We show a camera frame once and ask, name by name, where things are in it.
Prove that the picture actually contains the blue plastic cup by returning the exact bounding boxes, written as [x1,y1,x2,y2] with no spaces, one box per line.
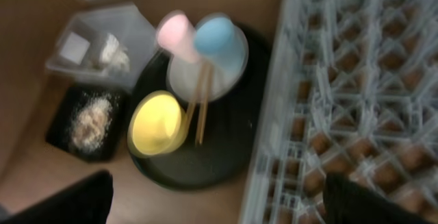
[194,13,245,74]

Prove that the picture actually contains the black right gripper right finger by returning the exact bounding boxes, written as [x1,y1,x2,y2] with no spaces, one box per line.
[322,173,437,224]

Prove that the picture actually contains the grey round plate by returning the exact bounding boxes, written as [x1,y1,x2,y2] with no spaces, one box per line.
[166,25,249,102]

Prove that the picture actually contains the clear plastic bin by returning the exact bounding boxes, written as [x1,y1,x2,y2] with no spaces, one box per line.
[45,3,156,92]

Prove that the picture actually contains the pink plastic cup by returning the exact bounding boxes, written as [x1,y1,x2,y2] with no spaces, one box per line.
[156,10,201,63]

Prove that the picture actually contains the wooden chopstick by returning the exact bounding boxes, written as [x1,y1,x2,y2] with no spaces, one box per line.
[185,63,208,136]
[195,63,214,145]

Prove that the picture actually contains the white tissue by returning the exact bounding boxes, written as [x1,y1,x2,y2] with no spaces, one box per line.
[98,33,130,74]

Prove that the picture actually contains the black rectangular tray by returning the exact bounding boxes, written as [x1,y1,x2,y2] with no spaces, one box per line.
[45,84,129,162]

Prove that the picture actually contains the food scraps with rice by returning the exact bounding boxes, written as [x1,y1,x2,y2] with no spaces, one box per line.
[69,95,113,153]

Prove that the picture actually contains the grey dishwasher rack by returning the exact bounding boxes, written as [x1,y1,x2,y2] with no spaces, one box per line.
[240,0,437,224]

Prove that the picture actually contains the yellow bowl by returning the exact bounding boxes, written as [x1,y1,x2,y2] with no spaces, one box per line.
[127,90,188,158]

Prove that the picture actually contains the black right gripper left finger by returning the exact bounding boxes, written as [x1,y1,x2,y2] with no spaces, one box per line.
[1,170,114,224]

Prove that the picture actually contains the black round tray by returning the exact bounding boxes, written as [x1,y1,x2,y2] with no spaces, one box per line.
[131,23,272,190]

